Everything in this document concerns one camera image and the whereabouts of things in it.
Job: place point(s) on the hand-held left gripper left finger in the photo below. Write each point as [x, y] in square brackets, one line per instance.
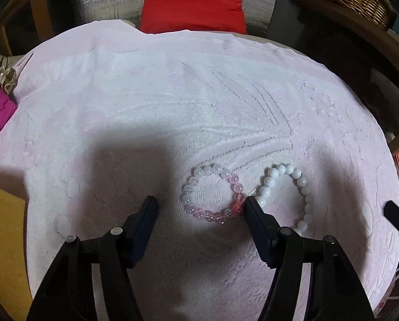
[142, 227]

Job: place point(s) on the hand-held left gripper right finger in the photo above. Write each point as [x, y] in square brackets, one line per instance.
[258, 227]

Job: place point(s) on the pale pink towel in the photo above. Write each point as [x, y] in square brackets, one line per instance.
[152, 90]

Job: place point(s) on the wooden shelf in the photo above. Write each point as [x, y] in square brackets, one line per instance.
[353, 30]

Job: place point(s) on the red cushion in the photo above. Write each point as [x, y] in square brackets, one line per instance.
[192, 3]

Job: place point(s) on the wooden chair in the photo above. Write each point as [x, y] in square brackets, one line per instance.
[39, 16]

